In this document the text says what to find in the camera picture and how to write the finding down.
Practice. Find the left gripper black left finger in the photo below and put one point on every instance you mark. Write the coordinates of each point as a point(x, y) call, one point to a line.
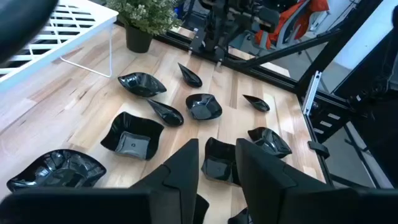
point(183, 174)

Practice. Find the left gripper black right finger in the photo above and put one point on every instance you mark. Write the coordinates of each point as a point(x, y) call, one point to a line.
point(261, 180)

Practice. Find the black square mini plate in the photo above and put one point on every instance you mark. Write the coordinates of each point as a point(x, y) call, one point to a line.
point(130, 143)
point(200, 211)
point(217, 165)

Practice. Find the black teardrop mini plate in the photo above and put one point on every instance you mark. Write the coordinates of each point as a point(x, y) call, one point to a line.
point(191, 79)
point(258, 104)
point(169, 115)

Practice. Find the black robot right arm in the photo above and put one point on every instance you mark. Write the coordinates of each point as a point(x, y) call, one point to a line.
point(217, 18)

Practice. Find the green potted plant black pot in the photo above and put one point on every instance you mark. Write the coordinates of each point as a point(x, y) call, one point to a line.
point(138, 40)

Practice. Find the orange grey office chair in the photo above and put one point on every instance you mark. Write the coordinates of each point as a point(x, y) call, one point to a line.
point(295, 21)

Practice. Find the white lattice shelf rack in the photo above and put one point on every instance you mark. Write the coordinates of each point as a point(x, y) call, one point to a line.
point(93, 19)

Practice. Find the small black edge bracket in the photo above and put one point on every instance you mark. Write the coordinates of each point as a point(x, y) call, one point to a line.
point(318, 150)

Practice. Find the silver aluminium bracket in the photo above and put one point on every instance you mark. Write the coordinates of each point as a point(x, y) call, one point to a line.
point(311, 91)

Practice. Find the black metal rig frame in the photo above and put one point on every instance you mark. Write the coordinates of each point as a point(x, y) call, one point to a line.
point(343, 39)

